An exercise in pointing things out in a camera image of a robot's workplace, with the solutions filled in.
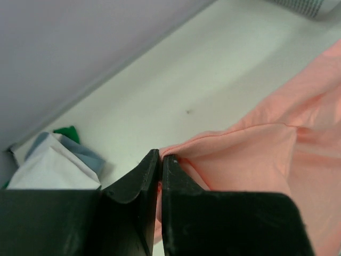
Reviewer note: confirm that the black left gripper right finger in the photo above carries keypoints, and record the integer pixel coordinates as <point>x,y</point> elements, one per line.
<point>200,222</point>

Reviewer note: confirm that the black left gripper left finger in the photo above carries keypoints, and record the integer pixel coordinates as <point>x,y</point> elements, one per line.
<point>118,220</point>

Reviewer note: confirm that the grey-blue t shirt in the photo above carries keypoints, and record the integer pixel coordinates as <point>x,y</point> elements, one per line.
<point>95,162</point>

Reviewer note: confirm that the white t shirt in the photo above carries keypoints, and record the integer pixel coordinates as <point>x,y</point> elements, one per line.
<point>52,166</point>

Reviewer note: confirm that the green t shirt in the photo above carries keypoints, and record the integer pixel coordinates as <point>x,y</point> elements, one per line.
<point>69,132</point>

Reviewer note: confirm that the pink t shirt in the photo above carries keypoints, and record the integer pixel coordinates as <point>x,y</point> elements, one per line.
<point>289,143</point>

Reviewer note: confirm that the white laundry basket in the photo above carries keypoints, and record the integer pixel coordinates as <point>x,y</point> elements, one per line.
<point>309,8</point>

